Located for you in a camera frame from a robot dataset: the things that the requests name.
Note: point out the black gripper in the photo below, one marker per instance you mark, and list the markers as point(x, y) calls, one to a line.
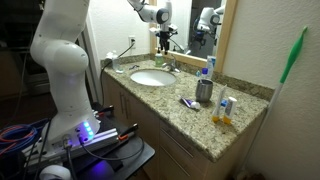
point(164, 36)

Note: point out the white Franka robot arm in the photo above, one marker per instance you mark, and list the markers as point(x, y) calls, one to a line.
point(63, 56)

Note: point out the green soap pump bottle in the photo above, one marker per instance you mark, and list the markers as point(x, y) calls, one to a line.
point(159, 60)

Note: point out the chrome sink faucet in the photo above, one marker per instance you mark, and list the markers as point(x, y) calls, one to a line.
point(171, 66)

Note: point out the white oval sink basin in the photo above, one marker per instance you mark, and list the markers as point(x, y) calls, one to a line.
point(153, 78)

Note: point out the small white bottle blue cap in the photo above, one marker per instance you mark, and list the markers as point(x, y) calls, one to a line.
point(204, 74)

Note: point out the tall white blue tube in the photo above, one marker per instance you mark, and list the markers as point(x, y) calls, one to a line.
point(211, 65)

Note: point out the grey metal cup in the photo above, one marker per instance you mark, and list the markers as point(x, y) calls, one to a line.
point(204, 91)

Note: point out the purple toothpaste tube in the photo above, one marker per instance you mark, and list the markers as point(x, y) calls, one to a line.
point(190, 103)

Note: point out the white door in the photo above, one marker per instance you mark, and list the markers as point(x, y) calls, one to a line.
point(91, 66)

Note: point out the light wood vanity cabinet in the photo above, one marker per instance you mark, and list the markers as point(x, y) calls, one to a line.
point(146, 123)

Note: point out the black orange clamp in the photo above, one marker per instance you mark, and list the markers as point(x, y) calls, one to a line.
point(106, 110)
point(128, 130)

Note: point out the short white tube yellow cap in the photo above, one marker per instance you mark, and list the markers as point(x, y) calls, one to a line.
point(230, 110)

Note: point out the black robot cart platform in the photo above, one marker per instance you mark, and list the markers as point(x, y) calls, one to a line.
point(133, 156)

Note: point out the white round device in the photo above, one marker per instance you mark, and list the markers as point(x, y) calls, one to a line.
point(55, 172)

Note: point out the white wall power outlet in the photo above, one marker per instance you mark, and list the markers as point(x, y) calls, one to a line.
point(132, 42)

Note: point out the wooden framed wall mirror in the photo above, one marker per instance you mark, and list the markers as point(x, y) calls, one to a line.
point(230, 33)

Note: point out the long aluminium extrusion rail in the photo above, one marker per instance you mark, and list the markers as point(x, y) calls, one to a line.
point(100, 136)

